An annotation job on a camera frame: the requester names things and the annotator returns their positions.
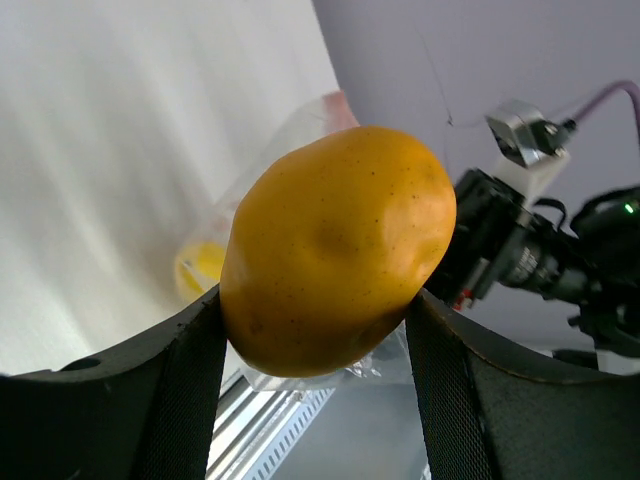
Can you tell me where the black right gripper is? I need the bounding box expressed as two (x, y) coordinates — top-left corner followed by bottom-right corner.
(425, 169), (575, 310)

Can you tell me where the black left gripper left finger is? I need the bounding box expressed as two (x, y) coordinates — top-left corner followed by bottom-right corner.
(1, 288), (227, 479)

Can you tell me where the clear zip top bag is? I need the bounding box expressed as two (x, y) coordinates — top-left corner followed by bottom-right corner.
(172, 89), (426, 394)

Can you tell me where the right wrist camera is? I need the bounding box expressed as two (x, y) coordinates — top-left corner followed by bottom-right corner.
(485, 100), (570, 208)

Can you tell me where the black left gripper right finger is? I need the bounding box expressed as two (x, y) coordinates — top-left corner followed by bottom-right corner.
(405, 290), (639, 479)

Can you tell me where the orange yellow potato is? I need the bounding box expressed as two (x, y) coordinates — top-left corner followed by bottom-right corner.
(219, 126), (456, 378)

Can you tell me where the yellow lemon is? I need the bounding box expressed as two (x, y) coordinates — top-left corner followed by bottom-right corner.
(174, 242), (225, 303)

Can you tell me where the white slotted cable duct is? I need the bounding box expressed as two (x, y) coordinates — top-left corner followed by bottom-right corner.
(216, 389), (334, 480)

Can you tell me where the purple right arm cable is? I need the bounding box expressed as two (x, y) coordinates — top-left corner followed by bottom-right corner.
(569, 79), (640, 151)

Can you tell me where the aluminium table edge rail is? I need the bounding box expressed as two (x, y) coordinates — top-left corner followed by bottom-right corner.
(205, 374), (296, 479)

